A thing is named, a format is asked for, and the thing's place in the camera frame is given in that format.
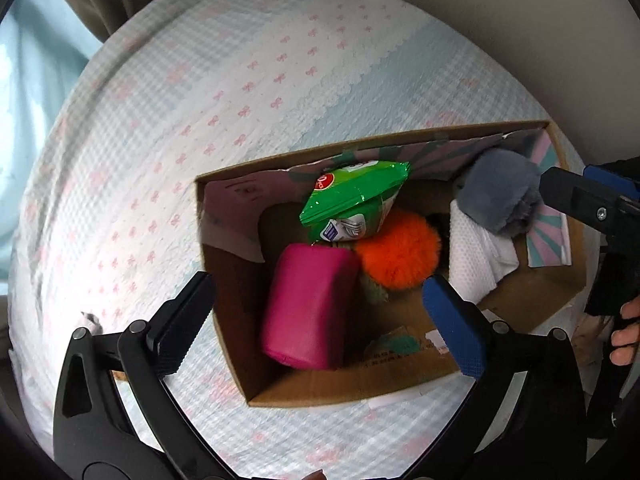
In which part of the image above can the white cloth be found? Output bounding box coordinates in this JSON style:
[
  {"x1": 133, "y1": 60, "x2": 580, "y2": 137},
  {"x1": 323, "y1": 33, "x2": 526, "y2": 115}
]
[{"x1": 447, "y1": 199, "x2": 520, "y2": 302}]

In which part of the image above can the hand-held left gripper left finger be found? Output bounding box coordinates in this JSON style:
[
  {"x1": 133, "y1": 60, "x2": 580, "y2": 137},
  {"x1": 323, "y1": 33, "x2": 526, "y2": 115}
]
[{"x1": 52, "y1": 271, "x2": 217, "y2": 480}]

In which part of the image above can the orange fluffy pompom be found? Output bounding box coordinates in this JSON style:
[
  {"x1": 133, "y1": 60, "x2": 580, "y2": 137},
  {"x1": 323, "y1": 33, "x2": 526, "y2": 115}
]
[{"x1": 356, "y1": 210, "x2": 442, "y2": 306}]

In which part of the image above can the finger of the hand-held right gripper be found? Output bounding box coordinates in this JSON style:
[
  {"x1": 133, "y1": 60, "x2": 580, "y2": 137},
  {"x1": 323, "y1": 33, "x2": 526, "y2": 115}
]
[{"x1": 539, "y1": 163, "x2": 635, "y2": 235}]

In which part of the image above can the cardboard box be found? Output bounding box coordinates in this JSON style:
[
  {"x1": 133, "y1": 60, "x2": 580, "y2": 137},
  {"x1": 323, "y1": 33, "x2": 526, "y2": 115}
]
[{"x1": 195, "y1": 120, "x2": 588, "y2": 407}]

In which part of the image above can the green wipes packet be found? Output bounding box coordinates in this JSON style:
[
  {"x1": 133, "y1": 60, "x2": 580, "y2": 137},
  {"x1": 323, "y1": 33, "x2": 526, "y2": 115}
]
[{"x1": 299, "y1": 160, "x2": 411, "y2": 245}]

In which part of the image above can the person's right hand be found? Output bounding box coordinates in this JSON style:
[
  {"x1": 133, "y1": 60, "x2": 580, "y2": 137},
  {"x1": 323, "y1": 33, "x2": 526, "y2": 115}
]
[{"x1": 609, "y1": 296, "x2": 640, "y2": 366}]

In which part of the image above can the grey plush toy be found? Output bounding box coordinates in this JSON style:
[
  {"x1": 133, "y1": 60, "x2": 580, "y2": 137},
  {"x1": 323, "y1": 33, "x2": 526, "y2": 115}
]
[{"x1": 457, "y1": 151, "x2": 545, "y2": 236}]

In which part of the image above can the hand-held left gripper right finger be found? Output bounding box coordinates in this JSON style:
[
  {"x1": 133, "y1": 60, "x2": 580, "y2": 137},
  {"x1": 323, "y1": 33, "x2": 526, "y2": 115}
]
[{"x1": 400, "y1": 274, "x2": 588, "y2": 480}]

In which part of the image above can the light blue hanging cloth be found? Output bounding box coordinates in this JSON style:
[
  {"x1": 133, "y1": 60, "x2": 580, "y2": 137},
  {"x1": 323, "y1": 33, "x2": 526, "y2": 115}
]
[{"x1": 0, "y1": 0, "x2": 103, "y2": 291}]

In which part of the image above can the pink pouch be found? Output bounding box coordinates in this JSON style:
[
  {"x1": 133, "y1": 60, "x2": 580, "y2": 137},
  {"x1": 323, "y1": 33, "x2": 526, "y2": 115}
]
[{"x1": 260, "y1": 243, "x2": 360, "y2": 372}]

